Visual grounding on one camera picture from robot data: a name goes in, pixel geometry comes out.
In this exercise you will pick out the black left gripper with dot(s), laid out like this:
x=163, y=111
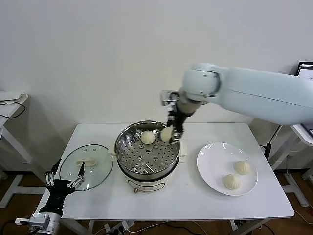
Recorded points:
x=58, y=193

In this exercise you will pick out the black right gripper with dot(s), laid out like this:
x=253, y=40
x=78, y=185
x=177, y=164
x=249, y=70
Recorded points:
x=178, y=120

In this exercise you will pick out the white steamed baozi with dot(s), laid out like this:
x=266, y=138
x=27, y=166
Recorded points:
x=231, y=182
x=147, y=137
x=166, y=134
x=242, y=167

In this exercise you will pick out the round glass pot lid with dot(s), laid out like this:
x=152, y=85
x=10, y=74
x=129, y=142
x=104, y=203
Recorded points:
x=97, y=176

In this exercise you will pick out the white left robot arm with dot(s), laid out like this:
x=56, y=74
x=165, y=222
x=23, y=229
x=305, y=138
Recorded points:
x=53, y=221

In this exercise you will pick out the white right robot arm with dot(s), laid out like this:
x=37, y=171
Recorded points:
x=256, y=90

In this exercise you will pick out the perforated stainless steamer basket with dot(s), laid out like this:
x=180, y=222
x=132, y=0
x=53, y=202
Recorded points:
x=146, y=156

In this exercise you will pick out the round white plate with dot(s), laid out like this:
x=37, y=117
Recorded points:
x=212, y=166

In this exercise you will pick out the cream electric cooking pot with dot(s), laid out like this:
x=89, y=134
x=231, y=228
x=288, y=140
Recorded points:
x=146, y=184

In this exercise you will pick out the white power strip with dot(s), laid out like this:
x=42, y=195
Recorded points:
x=119, y=226

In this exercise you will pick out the white side table with laptop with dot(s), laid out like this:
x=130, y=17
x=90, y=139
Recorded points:
x=300, y=139

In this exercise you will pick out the open grey laptop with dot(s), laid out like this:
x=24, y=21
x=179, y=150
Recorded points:
x=305, y=71

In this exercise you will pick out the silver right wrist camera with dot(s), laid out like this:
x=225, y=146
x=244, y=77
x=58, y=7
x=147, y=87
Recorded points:
x=167, y=98

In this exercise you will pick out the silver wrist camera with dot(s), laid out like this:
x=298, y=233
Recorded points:
x=36, y=220
x=167, y=98

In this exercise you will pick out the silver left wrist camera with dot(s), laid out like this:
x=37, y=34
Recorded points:
x=36, y=220

